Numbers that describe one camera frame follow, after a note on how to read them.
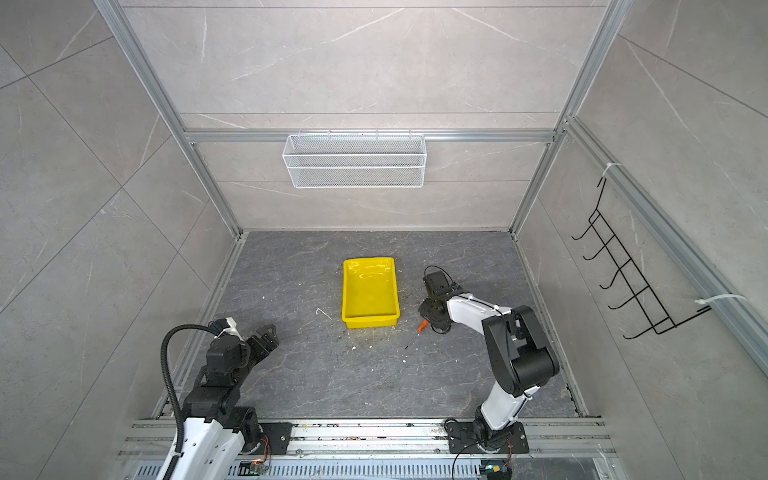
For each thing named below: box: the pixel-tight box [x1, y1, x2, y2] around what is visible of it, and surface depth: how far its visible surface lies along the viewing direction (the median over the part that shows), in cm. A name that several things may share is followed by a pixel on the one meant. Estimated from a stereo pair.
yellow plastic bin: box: [342, 257, 401, 329], surface depth 100 cm
